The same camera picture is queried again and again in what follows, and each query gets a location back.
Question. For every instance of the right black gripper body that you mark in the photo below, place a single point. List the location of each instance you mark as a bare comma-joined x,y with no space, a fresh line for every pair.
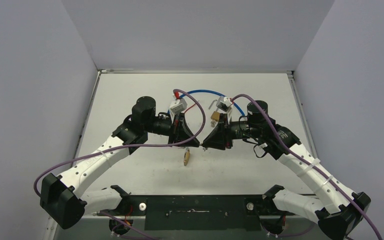
225,130

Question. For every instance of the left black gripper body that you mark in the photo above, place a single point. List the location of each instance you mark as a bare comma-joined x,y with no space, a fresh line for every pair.
175,130

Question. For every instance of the brass padlock long shackle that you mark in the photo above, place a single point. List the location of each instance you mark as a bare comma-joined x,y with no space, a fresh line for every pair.
215,116

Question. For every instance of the brass padlock short shackle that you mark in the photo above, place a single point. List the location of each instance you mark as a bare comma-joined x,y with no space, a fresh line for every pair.
186,157

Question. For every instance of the blue cable lock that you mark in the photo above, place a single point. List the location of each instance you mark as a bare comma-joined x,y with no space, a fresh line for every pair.
217,94

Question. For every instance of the red cable padlock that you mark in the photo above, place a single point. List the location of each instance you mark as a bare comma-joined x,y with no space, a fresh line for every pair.
190,108

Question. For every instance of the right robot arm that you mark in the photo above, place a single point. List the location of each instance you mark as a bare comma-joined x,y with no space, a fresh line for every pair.
335,208

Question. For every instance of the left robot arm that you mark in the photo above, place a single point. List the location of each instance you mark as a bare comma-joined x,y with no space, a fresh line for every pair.
65,196

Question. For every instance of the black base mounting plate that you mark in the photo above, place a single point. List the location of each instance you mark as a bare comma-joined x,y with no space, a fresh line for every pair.
198,212

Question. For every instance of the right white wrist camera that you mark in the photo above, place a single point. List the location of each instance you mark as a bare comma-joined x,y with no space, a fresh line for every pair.
225,104

